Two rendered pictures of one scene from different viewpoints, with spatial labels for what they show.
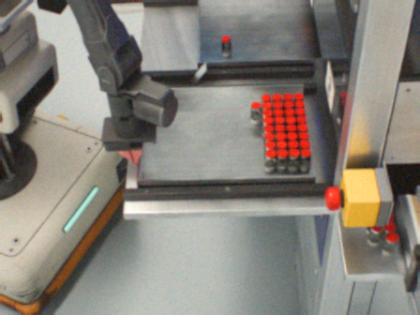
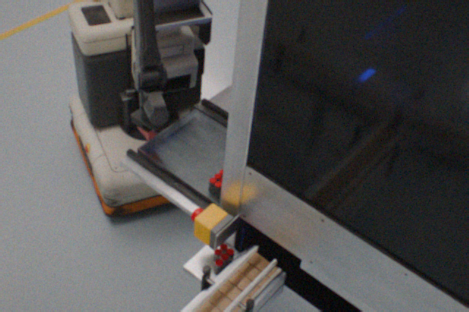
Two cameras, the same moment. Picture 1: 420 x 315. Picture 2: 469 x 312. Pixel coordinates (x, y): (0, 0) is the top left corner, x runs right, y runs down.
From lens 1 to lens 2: 0.88 m
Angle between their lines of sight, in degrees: 23
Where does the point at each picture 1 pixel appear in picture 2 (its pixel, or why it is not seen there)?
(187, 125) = (199, 141)
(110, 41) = (143, 59)
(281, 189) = (201, 202)
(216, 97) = not seen: hidden behind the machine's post
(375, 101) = (234, 170)
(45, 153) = not seen: hidden behind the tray
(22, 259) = (116, 176)
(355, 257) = (198, 261)
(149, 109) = (148, 108)
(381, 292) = not seen: outside the picture
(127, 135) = (143, 119)
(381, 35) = (234, 127)
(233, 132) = (217, 160)
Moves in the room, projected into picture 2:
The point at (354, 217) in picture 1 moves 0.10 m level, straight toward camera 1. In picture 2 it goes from (198, 232) to (163, 248)
